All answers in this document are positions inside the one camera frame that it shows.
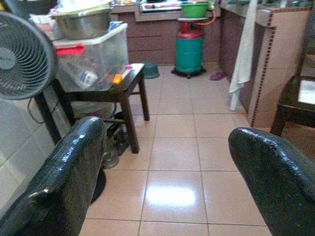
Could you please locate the large steel basin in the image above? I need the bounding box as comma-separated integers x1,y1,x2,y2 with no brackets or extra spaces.
51,7,113,40

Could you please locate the white hanging towel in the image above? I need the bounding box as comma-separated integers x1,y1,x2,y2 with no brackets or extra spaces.
228,0,258,111

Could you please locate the dark wooden side table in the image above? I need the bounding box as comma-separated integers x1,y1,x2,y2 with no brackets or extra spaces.
34,63,150,154

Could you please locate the orange gas hose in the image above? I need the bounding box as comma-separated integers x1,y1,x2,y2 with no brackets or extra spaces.
196,4,218,27

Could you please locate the dark grey bucket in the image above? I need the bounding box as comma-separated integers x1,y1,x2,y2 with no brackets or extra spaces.
4,0,59,19

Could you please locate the green and red gas cylinder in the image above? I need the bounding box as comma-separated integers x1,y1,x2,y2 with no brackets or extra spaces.
175,21,205,72

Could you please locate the pink slipper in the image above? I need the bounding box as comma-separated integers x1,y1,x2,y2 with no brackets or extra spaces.
209,71,228,81

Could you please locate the cream round lid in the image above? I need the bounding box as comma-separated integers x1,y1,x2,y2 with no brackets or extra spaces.
50,0,114,16

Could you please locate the green plastic basin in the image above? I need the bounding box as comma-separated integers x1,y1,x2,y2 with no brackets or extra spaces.
180,1,210,18

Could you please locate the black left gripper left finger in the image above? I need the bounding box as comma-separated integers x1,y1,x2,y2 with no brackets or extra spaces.
0,116,107,236

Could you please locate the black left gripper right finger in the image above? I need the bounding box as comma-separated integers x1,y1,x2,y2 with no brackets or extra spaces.
228,127,315,236

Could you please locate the black wheeled cylinder base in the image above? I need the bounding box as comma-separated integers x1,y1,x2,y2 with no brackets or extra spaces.
171,66,207,79

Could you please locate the clear plastic storage box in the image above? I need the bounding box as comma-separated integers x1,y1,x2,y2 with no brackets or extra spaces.
53,23,129,93

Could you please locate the grey electric fan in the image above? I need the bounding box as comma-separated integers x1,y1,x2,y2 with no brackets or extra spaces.
0,11,58,101

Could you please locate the dark wooden chair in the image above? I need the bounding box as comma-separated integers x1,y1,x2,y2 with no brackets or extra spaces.
270,14,315,137

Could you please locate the white gas stove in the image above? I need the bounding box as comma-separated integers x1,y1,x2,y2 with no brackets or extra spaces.
139,0,183,13

